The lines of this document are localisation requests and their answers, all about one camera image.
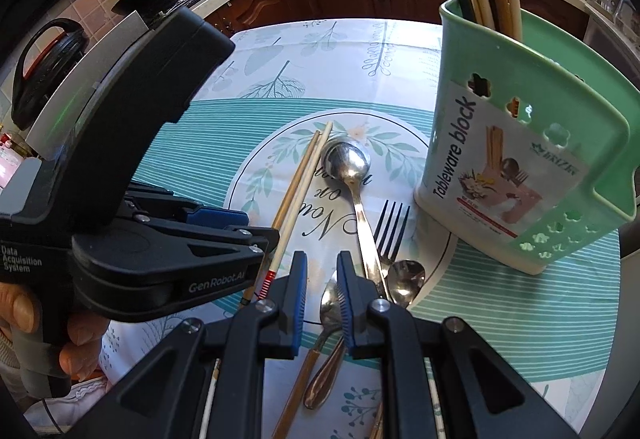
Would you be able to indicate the grey steel sink unit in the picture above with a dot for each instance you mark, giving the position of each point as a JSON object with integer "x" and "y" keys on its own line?
{"x": 615, "y": 39}

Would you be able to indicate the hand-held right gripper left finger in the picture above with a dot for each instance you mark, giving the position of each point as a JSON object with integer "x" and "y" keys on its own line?
{"x": 298, "y": 299}

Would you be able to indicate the cream chopstick red striped end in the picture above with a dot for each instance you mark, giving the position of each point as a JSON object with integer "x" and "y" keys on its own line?
{"x": 299, "y": 199}

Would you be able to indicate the large steel spoon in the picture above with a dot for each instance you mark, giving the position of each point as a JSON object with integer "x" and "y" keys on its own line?
{"x": 346, "y": 164}

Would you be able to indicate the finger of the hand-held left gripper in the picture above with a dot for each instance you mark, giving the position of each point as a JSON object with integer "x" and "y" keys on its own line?
{"x": 235, "y": 239}
{"x": 220, "y": 218}

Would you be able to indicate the green utensil holder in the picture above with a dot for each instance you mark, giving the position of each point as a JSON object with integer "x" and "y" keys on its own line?
{"x": 470, "y": 49}

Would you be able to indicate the printed teal tablecloth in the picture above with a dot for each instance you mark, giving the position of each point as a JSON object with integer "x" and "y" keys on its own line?
{"x": 350, "y": 69}

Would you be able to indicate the tan chopstick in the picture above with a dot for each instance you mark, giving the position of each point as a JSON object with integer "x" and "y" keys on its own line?
{"x": 289, "y": 199}

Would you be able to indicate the person's left hand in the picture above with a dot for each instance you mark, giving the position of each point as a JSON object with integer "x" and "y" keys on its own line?
{"x": 82, "y": 339}

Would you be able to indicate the white lace cloth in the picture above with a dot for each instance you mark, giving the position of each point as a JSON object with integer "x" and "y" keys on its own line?
{"x": 85, "y": 391}

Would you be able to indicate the steel faucet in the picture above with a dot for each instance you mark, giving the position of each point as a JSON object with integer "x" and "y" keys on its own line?
{"x": 617, "y": 1}

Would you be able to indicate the small steel spoon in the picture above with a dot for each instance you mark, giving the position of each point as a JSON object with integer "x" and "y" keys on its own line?
{"x": 406, "y": 281}

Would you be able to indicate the steel fork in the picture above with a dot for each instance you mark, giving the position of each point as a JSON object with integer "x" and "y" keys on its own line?
{"x": 387, "y": 249}

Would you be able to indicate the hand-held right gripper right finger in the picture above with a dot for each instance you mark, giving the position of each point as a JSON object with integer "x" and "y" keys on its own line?
{"x": 345, "y": 309}

